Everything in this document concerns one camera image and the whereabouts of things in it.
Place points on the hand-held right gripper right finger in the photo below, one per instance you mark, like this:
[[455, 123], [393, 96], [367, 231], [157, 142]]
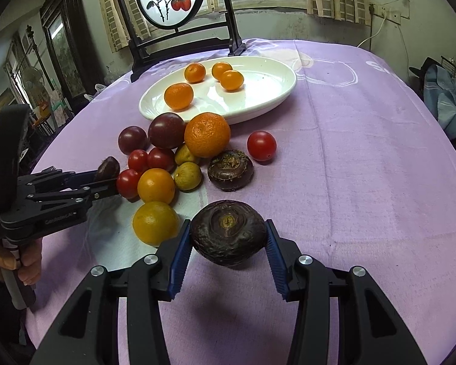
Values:
[[275, 262]]

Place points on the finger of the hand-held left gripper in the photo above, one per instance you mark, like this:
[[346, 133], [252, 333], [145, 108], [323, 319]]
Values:
[[79, 194], [60, 178]]

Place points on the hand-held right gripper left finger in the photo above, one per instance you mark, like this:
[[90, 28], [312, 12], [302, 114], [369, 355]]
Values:
[[180, 262]]

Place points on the smooth yellow-orange orange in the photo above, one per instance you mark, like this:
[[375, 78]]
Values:
[[155, 223], [156, 186]]

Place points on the red cherry tomato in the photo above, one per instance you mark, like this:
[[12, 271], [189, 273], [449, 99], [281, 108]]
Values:
[[137, 159], [161, 159], [262, 145], [128, 183]]

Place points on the dark brown water chestnut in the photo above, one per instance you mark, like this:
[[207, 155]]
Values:
[[228, 235], [230, 171]]

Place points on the small dark red plum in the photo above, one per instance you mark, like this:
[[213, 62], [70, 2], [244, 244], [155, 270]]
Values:
[[133, 139]]

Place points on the yellow-green longan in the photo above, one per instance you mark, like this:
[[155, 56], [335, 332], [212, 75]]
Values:
[[188, 176], [184, 156]]

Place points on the large dark red plum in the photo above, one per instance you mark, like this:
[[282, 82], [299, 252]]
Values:
[[166, 130]]

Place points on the white oval plate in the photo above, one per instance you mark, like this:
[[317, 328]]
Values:
[[258, 87]]

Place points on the person's left hand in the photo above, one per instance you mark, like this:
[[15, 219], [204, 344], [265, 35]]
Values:
[[29, 260]]

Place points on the white plastic bag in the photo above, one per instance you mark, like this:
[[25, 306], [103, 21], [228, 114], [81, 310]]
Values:
[[98, 90]]

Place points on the standing fan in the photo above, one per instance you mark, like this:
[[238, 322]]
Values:
[[31, 78]]

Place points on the purple tablecloth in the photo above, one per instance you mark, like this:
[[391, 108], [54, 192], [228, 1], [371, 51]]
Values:
[[345, 167]]

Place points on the large rough-skinned mandarin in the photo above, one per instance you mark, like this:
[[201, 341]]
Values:
[[207, 135]]

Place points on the dark wooden cabinet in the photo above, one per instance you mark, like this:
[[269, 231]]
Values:
[[64, 45]]

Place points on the small orange kumquat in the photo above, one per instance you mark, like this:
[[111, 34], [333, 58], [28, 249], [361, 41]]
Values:
[[220, 69], [179, 96], [195, 73], [231, 80]]

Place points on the black display stand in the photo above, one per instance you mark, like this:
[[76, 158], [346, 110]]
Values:
[[163, 0]]

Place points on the blue clothes pile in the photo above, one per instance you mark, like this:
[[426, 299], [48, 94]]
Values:
[[446, 99]]

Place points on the black chair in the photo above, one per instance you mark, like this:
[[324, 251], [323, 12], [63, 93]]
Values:
[[418, 70]]

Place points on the white wall socket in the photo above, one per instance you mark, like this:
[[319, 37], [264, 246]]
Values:
[[395, 14]]

